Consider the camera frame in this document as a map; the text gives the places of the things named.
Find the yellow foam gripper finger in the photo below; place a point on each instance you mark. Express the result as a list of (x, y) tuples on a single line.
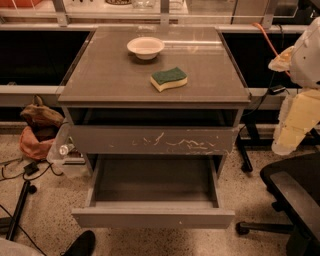
[(305, 116)]

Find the grey drawer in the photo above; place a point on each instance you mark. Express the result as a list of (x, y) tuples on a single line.
[(155, 191), (153, 140)]

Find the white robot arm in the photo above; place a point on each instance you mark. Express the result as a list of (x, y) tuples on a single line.
[(302, 60)]

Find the grey drawer cabinet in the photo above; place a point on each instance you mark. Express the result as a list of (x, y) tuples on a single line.
[(110, 86)]

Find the black power adapter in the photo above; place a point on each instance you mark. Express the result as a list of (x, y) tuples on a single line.
[(274, 90)]

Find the black office chair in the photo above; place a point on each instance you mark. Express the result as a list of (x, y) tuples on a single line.
[(295, 184)]

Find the green yellow sponge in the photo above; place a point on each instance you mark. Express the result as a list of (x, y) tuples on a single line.
[(173, 78)]

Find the white bowl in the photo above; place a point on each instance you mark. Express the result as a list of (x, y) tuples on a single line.
[(145, 48)]

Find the clear plastic bin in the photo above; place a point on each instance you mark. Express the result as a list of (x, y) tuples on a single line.
[(64, 155)]

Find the black shoe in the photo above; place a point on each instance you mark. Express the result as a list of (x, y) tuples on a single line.
[(84, 245)]

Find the brown orange cloth bag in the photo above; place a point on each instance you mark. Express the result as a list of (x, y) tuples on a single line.
[(43, 123)]

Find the black stand leg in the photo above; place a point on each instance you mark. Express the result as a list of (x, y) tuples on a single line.
[(10, 224)]

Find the black desk frame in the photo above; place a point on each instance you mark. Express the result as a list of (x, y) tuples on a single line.
[(249, 136)]

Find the black floor cable box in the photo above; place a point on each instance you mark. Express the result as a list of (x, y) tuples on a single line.
[(31, 168)]

